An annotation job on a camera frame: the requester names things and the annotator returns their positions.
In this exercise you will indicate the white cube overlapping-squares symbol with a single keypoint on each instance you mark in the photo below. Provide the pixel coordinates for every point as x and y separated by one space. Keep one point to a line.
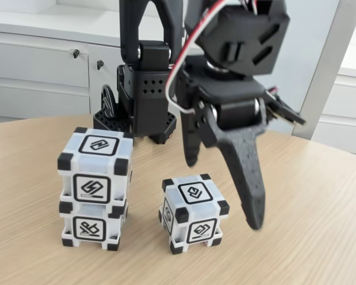
195 213

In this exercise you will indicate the white cube lightning symbol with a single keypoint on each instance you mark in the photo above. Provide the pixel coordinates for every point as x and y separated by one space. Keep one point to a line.
92 166

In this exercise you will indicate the black round clamp knob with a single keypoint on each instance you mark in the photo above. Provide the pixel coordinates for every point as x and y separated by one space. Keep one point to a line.
108 102

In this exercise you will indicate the white drawer cabinet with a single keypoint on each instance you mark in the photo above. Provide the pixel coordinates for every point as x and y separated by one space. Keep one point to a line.
344 101

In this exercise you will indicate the black cabinet lock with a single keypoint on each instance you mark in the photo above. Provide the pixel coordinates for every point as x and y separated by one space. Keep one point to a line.
76 53
100 64

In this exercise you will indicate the white cube cross-loop symbol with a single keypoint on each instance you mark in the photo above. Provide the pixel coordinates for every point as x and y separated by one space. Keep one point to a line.
89 228

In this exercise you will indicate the white cabinet with locks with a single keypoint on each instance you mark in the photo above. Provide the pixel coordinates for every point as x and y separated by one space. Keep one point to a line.
32 74

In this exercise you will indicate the grey metal post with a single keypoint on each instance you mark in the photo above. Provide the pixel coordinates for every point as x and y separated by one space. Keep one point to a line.
323 74

